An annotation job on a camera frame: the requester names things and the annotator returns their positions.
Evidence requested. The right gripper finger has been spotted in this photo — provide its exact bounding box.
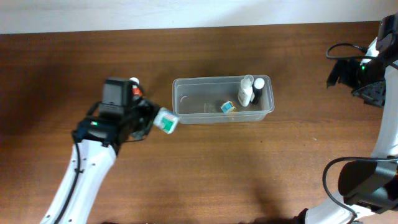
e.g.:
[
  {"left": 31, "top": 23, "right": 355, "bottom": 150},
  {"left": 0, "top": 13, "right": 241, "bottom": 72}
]
[
  {"left": 326, "top": 60, "right": 344, "bottom": 88},
  {"left": 352, "top": 81, "right": 386, "bottom": 108}
]

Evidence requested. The white spray bottle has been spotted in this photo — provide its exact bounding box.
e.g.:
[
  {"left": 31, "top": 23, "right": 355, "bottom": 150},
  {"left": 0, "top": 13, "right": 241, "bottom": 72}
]
[{"left": 238, "top": 75, "right": 254, "bottom": 107}]

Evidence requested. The clear plastic container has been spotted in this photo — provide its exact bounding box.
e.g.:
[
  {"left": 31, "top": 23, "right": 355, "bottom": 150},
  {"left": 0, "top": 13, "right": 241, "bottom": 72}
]
[{"left": 172, "top": 75, "right": 275, "bottom": 124}]

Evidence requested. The orange tablet tube white cap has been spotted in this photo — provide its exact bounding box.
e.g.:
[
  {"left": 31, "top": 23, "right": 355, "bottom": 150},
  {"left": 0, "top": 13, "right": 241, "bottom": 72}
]
[{"left": 130, "top": 77, "right": 144, "bottom": 101}]

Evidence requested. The small jar gold lid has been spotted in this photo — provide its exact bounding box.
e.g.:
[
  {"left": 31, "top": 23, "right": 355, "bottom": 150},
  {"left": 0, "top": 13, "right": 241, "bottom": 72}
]
[{"left": 220, "top": 101, "right": 237, "bottom": 113}]

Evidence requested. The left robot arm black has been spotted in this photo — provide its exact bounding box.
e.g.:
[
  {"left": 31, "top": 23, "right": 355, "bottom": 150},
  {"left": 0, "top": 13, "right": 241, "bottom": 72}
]
[{"left": 41, "top": 78, "right": 159, "bottom": 223}]

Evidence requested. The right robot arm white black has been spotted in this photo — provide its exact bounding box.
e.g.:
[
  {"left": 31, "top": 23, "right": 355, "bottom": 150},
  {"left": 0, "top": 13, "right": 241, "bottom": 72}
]
[{"left": 292, "top": 14, "right": 397, "bottom": 223}]

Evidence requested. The dark bottle white cap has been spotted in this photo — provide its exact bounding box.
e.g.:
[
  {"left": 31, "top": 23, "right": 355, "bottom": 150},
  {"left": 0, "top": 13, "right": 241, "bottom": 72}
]
[{"left": 251, "top": 78, "right": 265, "bottom": 105}]

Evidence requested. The white green medicine box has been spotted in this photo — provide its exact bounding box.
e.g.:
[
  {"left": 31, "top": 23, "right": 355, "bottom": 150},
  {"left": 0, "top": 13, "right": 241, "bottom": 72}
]
[{"left": 154, "top": 108, "right": 180, "bottom": 134}]

